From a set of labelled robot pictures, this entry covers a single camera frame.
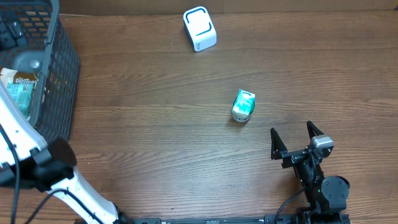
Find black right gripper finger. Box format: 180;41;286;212
307;121;323;139
271;128;288;160

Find yellow drink bottle silver cap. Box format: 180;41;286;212
12;50;44;73

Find green white tissue pack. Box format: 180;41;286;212
231;90;256;123

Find teal wipes packet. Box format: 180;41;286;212
7;83;34;118

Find brown Panera snack bag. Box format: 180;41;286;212
1;68;39;90

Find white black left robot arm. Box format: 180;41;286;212
1;5;131;223

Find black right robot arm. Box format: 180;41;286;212
264;121;351;223

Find white black barcode scanner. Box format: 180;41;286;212
183;6;217;52

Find grey plastic mesh basket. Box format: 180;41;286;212
1;0;80;142

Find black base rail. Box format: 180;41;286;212
74;213;352;224

